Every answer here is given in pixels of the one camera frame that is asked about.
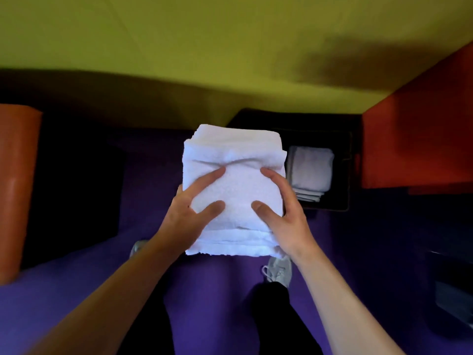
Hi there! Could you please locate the person's left hand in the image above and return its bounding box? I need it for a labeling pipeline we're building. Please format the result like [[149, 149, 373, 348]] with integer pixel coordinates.
[[154, 166, 227, 255]]

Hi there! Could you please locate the person's right hand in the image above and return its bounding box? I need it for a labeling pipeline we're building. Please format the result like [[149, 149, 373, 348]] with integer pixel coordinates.
[[251, 166, 319, 260]]

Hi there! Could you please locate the white towel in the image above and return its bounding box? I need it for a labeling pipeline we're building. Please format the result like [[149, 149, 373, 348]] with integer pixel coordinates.
[[182, 124, 288, 258]]

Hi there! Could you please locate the person's left forearm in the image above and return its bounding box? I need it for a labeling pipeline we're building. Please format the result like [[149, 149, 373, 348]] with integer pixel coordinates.
[[25, 233, 186, 355]]

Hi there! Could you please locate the person's right forearm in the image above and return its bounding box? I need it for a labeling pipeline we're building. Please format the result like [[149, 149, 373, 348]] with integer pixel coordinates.
[[291, 243, 407, 355]]

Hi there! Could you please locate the person's right grey shoe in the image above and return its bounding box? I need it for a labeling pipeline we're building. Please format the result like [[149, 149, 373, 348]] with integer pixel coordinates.
[[262, 254, 293, 289]]

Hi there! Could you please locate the person's grey shoe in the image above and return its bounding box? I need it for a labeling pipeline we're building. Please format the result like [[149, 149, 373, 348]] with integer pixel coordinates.
[[129, 239, 149, 260], [262, 254, 293, 289]]

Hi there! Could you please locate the folded grey-white towel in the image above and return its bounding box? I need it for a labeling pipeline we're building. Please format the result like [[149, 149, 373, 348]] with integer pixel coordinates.
[[286, 145, 335, 203]]

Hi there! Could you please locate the person's left grey shoe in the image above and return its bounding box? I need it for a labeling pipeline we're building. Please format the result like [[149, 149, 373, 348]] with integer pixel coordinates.
[[129, 239, 149, 260]]

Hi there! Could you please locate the black storage basket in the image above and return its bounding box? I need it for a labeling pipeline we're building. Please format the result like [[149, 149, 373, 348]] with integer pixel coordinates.
[[271, 127, 356, 213]]

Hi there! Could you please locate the person's right black trouser leg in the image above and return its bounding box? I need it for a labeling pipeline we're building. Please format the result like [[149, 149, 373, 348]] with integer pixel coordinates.
[[251, 281, 324, 355]]

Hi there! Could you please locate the person's black trouser leg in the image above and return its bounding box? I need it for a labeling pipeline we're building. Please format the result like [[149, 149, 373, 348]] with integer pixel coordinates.
[[251, 281, 324, 355], [118, 275, 176, 355]]

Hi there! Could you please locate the person's left black trouser leg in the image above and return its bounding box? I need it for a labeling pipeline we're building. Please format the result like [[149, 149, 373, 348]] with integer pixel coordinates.
[[118, 275, 176, 355]]

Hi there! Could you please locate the orange cabinet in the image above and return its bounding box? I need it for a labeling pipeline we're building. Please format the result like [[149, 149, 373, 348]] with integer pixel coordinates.
[[361, 41, 473, 195]]

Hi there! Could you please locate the dark grey bin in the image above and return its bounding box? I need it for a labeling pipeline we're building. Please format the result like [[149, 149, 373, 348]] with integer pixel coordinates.
[[423, 246, 473, 342]]

